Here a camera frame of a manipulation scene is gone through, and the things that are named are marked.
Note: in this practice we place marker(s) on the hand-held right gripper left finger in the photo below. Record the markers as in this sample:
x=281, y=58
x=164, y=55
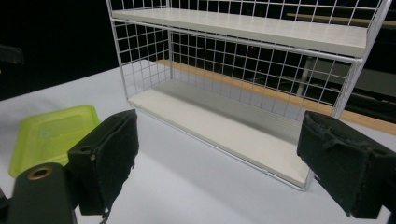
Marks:
x=107, y=161

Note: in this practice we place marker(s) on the green plastic box lid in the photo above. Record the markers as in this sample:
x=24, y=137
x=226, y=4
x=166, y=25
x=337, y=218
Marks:
x=53, y=137

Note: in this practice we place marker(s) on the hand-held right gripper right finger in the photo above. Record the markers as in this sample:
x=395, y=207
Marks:
x=345, y=165

